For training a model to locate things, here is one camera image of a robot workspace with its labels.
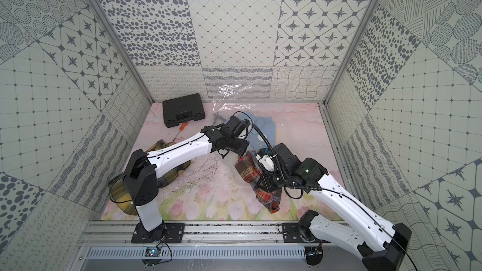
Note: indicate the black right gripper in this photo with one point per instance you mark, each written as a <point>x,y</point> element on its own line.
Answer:
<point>265,177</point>

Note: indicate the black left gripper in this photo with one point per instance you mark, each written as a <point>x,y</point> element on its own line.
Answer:
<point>236,147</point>

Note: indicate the red plaid shirt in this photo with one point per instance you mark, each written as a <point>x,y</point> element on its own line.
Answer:
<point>251,174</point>

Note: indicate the light blue shirt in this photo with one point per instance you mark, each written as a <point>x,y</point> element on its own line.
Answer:
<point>267,127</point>

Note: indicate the clear plastic vacuum bag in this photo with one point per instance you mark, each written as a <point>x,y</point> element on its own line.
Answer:
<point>305,178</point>

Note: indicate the yellow plaid shirt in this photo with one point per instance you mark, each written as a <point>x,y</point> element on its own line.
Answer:
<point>138,185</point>

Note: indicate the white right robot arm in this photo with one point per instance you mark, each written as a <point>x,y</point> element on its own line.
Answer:
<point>378,243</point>

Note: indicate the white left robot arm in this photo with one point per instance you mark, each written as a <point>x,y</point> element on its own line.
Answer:
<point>202,143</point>

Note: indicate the black plastic tool case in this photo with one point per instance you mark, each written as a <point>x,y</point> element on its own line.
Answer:
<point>182,109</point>

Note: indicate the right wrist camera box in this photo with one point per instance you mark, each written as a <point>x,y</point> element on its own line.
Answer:
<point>280,159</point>

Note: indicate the orange handled screwdriver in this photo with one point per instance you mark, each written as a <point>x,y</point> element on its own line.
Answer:
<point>182,126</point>

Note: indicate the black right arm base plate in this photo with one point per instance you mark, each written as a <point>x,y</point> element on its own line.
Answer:
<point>291,233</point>

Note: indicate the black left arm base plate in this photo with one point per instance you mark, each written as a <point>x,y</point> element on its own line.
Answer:
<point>168,232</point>

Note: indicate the aluminium mounting rail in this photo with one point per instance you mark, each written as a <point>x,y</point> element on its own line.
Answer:
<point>119,234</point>

